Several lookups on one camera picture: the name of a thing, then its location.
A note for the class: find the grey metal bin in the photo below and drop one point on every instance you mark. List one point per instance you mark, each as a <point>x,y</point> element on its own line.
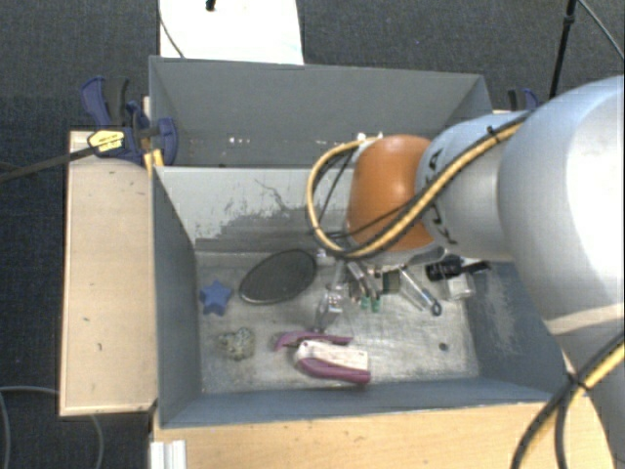
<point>273,115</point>

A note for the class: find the purple and white pliers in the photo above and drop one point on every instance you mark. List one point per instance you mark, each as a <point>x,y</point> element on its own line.
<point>332,359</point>

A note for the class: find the pale wood board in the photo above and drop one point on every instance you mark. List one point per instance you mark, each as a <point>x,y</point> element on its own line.
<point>107,281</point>

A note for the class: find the black oval mesh disc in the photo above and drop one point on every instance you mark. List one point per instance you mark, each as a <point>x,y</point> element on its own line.
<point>277,277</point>

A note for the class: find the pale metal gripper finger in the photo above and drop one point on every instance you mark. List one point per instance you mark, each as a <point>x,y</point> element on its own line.
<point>322,314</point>
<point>337,303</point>

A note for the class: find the black cylinder on white bracket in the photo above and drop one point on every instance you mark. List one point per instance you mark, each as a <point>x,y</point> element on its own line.
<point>443,268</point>

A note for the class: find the grey-green lumpy stone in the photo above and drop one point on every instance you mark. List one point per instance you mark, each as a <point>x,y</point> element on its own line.
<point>238,343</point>

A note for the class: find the blue star block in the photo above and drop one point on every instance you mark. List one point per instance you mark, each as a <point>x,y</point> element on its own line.
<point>215,299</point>

